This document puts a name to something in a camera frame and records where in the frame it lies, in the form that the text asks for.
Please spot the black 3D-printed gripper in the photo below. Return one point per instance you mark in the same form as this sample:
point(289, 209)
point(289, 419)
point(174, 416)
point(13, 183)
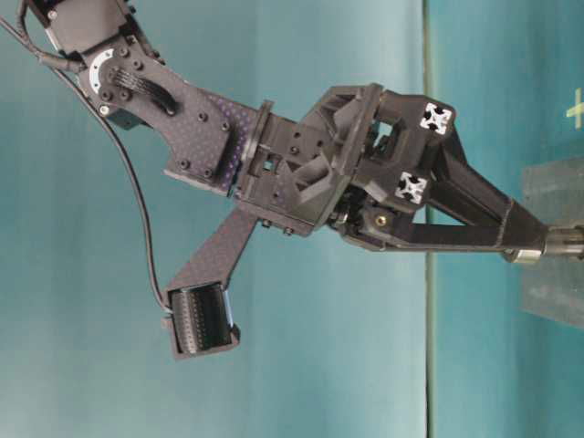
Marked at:
point(361, 162)

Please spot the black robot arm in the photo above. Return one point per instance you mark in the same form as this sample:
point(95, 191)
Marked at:
point(125, 80)

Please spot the long threaded steel shaft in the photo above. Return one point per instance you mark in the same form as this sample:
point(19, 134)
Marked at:
point(564, 241)

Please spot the grey metal base block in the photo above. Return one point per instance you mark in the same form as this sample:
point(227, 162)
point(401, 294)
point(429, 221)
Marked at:
point(553, 287)

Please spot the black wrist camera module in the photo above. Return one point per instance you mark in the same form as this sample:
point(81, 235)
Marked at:
point(201, 322)

